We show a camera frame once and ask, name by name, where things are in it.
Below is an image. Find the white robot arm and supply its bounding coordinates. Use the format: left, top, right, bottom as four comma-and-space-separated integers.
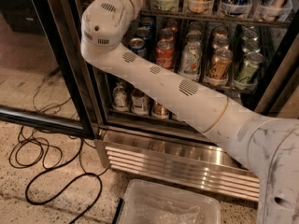
80, 0, 299, 224

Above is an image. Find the red coke can middle shelf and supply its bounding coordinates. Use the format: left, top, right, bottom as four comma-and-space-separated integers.
156, 39, 175, 70

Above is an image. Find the blue pepsi can middle shelf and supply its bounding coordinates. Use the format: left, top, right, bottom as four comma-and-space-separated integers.
128, 37, 147, 58

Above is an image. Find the blue pepsi can shelf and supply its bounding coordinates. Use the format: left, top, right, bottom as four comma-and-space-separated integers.
218, 0, 252, 18
128, 37, 147, 58

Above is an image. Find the white green can middle shelf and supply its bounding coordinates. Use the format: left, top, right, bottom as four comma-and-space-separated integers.
178, 44, 202, 81

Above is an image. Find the stainless steel fridge grille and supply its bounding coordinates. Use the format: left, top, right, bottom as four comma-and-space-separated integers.
94, 130, 259, 202

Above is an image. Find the gold can middle shelf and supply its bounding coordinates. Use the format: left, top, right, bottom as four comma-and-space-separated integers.
204, 48, 233, 86

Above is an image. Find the open glass fridge door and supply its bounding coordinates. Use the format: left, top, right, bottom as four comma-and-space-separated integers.
0, 0, 100, 139

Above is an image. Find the blue pepsi can top shelf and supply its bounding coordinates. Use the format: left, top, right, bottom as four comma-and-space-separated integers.
218, 0, 252, 18

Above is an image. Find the striped can top shelf right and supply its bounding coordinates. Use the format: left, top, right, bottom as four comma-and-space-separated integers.
253, 0, 292, 21

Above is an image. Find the white capped juice bottle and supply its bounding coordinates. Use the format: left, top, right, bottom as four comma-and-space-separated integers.
131, 89, 150, 115

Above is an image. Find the clear plastic bin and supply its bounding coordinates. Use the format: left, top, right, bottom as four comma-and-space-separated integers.
112, 179, 221, 224

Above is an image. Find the top wire fridge shelf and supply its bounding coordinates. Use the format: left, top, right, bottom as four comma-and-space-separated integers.
83, 3, 291, 29

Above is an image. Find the black cable on floor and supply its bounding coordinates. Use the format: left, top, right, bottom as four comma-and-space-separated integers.
7, 67, 108, 224

